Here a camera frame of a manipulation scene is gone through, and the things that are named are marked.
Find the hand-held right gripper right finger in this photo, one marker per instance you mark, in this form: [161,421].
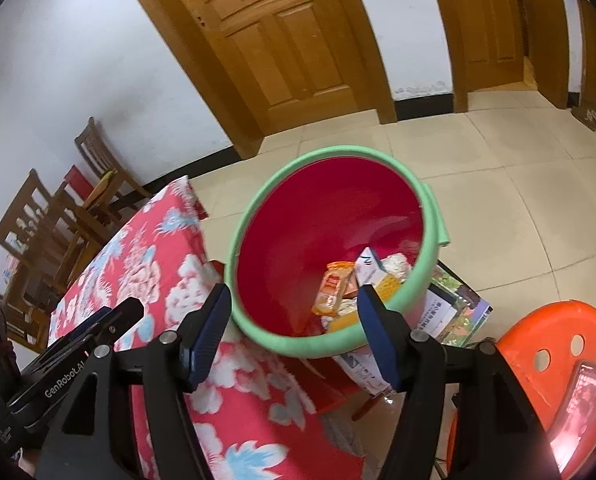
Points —
[378,340]

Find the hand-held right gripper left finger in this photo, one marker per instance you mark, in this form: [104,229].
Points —
[205,330]

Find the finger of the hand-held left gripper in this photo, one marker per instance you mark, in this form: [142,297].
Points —
[118,322]

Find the yellow foam net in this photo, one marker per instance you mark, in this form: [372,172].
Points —
[345,321]

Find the orange snack items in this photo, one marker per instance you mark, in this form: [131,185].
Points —
[390,290]

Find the orange snack packet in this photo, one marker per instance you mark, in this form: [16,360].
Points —
[334,285]

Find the white green medicine box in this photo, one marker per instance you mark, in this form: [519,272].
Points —
[369,267]

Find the large paper ball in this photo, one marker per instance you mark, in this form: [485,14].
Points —
[395,266]

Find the red bucket with green rim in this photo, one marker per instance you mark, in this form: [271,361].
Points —
[303,210]

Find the white printed carton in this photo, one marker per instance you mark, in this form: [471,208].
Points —
[363,372]

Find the red plastic stool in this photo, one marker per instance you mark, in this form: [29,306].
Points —
[328,385]

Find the red floral tablecloth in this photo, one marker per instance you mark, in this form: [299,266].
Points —
[143,260]

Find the colourful magazine on floor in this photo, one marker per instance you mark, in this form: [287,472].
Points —
[453,310]

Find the yellow seat cushion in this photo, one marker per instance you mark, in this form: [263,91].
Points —
[102,187]

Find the tall wooden chair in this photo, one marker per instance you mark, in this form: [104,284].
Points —
[28,210]

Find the orange plastic stool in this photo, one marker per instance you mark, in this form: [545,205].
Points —
[538,330]

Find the wooden chair with cushion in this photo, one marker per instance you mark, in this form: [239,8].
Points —
[103,147]

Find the smartphone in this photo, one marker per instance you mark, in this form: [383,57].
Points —
[580,410]

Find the brown slipper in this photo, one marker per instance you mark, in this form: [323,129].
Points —
[585,119]

